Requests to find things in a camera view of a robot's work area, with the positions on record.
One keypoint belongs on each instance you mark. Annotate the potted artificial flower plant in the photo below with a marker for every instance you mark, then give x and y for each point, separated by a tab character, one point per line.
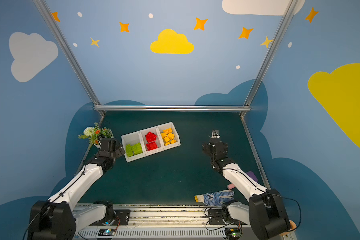
96	134

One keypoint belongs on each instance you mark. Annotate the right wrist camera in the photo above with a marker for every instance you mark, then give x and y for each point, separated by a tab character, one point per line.
215	134

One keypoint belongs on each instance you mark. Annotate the right controller board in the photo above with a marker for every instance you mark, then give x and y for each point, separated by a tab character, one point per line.
232	233

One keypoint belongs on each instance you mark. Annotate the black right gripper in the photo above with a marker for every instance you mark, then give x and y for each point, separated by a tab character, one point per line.
215	142

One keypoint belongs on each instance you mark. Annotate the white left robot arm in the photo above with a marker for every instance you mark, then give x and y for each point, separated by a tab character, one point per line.
54	219

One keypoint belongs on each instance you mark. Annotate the controller board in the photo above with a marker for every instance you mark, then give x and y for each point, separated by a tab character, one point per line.
232	233
107	233

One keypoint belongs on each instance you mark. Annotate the terracotta clay pot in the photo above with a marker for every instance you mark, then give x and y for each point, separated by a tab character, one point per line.
293	226

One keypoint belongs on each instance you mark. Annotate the green lego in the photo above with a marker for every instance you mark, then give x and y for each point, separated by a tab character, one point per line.
133	150

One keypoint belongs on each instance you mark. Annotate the front aluminium rail bed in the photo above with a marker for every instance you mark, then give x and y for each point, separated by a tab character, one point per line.
155	222

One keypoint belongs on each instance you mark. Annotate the aluminium right frame post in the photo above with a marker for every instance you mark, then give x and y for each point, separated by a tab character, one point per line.
278	37

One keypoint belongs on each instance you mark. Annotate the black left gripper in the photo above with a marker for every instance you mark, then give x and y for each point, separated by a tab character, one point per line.
118	151

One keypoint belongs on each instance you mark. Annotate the aluminium frame post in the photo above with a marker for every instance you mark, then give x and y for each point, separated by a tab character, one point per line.
278	37
52	24

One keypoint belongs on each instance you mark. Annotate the aluminium left frame post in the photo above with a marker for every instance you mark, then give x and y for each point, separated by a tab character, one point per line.
52	24

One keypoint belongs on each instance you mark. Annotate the left controller board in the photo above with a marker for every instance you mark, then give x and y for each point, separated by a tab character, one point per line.
107	233

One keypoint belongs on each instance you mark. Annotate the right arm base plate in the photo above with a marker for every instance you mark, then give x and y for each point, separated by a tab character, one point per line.
219	217

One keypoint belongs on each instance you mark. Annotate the red lego brick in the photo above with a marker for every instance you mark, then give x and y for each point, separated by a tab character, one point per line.
151	137
151	146

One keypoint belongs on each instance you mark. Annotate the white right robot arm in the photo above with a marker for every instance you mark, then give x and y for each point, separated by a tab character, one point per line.
265	212

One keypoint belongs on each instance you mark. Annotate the white three-compartment bin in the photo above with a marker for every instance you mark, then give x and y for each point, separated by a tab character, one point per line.
139	137

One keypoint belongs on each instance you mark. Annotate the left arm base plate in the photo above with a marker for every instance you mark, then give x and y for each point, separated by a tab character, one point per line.
121	218

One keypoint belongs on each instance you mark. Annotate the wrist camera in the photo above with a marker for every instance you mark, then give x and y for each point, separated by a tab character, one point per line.
215	134
107	145

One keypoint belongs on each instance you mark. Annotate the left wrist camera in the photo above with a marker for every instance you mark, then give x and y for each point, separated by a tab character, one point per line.
107	145

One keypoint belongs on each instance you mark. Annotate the aluminium back frame rail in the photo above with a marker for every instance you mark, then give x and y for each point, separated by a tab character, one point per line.
120	108

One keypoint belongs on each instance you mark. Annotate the orange lego brick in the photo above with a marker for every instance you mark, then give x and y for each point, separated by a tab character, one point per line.
167	131

